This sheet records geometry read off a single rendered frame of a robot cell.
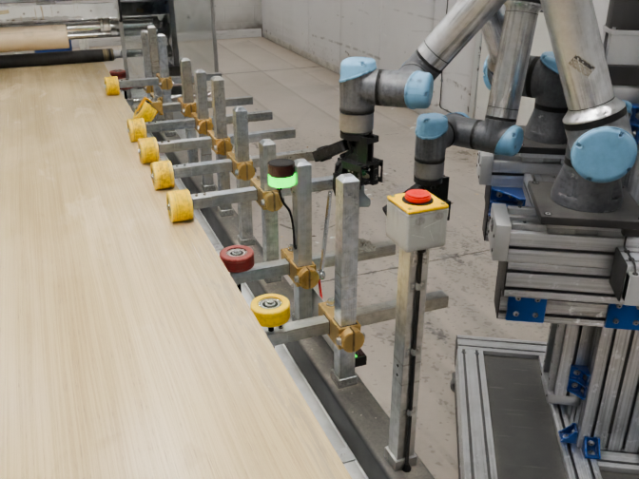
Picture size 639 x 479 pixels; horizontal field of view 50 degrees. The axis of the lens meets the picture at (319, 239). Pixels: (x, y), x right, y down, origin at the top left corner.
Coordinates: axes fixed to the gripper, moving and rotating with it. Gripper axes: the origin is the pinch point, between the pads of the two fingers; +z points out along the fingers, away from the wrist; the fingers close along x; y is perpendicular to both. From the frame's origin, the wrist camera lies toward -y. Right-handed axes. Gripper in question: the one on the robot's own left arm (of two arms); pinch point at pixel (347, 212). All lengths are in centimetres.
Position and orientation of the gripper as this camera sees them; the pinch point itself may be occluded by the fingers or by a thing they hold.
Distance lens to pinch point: 158.4
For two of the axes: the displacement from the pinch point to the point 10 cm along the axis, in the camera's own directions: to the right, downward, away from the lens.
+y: 6.7, 3.2, -6.7
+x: 7.4, -2.8, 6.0
